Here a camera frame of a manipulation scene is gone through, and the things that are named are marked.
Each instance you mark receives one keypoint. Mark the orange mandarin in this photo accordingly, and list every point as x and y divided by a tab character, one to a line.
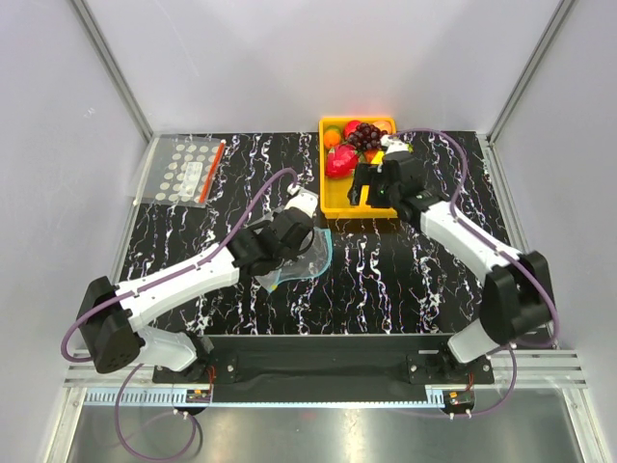
331	139

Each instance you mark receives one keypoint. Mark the red dragon fruit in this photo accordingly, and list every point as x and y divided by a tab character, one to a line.
341	161

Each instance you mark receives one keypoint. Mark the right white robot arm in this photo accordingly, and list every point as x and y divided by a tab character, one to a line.
517	296

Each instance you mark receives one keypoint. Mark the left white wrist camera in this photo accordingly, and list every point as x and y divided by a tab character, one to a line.
302	199

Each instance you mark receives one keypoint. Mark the red apple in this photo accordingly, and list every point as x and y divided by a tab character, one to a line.
350	128

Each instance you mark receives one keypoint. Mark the yellow banana bunch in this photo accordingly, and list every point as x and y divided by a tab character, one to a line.
378	157

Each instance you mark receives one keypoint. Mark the black marble table mat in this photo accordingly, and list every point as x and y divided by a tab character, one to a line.
385	278

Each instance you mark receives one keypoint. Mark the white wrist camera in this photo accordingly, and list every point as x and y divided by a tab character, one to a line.
391	144
302	199

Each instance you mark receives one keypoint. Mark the peach fruit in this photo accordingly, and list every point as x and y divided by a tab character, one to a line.
384	125

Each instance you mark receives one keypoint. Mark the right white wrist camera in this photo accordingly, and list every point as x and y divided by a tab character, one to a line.
391	144

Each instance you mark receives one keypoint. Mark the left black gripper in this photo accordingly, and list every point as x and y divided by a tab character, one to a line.
295	253

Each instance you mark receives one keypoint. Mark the yellow plastic fruit tray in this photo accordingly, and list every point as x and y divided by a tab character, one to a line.
333	191

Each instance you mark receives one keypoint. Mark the aluminium frame rail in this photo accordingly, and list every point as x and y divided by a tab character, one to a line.
501	376

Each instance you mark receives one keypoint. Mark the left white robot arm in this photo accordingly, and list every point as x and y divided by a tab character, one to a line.
115	320

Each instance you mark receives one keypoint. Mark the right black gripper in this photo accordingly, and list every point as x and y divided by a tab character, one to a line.
362	174

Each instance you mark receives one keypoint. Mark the purple grape bunch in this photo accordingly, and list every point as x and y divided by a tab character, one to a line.
366	137

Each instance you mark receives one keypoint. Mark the clear bag teal zipper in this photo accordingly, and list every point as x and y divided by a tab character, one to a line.
311	264

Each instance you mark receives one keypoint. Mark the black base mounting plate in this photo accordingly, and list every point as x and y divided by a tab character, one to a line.
414	359

